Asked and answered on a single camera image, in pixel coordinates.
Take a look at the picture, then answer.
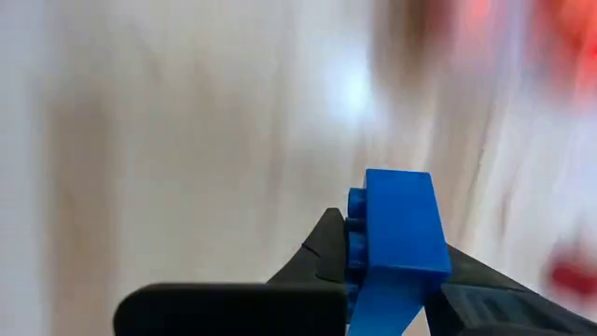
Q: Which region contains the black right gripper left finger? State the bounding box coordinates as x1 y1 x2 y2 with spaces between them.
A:
114 208 349 336

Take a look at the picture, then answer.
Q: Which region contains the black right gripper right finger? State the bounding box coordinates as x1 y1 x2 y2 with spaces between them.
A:
423 245 597 336

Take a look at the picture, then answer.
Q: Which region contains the blue toy brick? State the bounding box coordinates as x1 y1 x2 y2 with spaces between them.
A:
345 168 452 336

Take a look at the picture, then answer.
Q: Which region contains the small red wooden block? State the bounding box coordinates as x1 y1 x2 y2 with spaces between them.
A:
546 251 597 301

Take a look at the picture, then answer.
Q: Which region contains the clear plastic bin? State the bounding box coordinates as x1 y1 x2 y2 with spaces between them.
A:
447 0 597 108

